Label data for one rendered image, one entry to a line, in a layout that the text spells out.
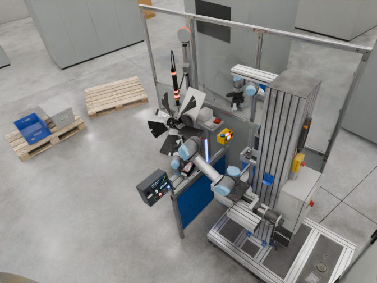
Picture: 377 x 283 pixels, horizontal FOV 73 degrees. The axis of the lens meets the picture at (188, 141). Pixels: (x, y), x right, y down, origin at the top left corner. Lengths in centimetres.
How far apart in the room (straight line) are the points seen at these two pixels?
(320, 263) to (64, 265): 276
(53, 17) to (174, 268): 626
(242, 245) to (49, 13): 653
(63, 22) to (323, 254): 706
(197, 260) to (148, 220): 80
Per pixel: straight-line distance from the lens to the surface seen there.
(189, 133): 263
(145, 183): 218
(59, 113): 501
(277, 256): 298
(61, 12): 753
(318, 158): 290
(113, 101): 545
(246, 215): 227
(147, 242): 331
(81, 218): 379
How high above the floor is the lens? 289
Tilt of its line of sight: 42 degrees down
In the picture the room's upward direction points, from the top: 7 degrees counter-clockwise
